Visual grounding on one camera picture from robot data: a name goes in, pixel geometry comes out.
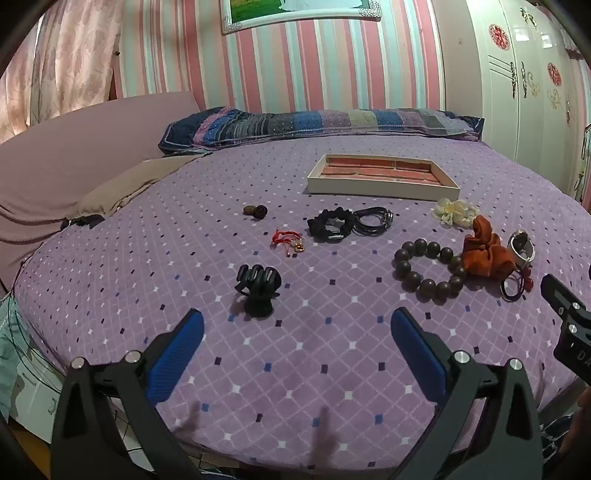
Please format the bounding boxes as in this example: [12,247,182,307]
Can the person's dark patterned clothing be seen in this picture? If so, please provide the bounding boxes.
[540,406,591,467]

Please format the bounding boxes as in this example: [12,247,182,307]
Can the dark wooden bead bracelet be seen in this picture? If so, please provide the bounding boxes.
[392,239,467,303]

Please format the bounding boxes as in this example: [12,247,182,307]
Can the black hair tie red beads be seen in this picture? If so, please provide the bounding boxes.
[499,268,536,303]

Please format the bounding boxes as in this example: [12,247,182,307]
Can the purple patterned bed sheet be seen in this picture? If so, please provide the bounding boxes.
[9,134,585,462]

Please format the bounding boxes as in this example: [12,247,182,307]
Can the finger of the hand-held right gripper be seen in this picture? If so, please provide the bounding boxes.
[540,274,591,324]

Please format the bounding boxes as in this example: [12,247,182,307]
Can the white decorated wardrobe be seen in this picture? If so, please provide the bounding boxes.
[464,0,591,204]

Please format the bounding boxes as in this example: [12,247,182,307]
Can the black braided leather bracelet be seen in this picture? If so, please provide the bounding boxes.
[351,207,394,237]

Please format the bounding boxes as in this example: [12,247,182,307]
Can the black scrunchie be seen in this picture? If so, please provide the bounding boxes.
[307,208,357,242]

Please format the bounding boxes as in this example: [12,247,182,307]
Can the pale green cloth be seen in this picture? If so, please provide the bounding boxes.
[0,295,33,416]

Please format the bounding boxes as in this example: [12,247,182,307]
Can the patchwork pillow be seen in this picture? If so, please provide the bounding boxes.
[158,107,485,155]

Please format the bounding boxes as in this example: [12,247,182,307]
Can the silver framed wall picture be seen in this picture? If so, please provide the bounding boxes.
[219,0,383,35]

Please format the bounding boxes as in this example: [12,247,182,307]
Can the white shallow tray box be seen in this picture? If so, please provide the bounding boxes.
[307,154,461,201]

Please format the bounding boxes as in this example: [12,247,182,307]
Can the red string bracelet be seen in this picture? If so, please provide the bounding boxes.
[270,227,306,257]

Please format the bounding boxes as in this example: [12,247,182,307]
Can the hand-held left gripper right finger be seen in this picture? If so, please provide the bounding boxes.
[390,307,543,480]

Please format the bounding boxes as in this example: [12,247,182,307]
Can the pink floral curtain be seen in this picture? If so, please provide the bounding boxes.
[0,0,127,144]

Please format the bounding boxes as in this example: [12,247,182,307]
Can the pink padded headboard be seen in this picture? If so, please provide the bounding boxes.
[0,90,201,287]

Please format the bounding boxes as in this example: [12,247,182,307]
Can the beige cloth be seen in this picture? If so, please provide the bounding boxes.
[69,154,213,220]

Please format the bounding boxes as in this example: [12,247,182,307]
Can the black claw hair clip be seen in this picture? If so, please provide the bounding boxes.
[234,264,282,318]

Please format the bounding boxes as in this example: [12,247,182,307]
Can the white flower hair clip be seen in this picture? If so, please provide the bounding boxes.
[431,198,481,228]

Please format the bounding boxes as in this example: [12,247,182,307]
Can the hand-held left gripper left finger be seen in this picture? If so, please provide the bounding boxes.
[50,308,206,480]

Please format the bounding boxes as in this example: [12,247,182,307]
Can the orange scrunchie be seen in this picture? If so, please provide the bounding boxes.
[459,215,515,281]

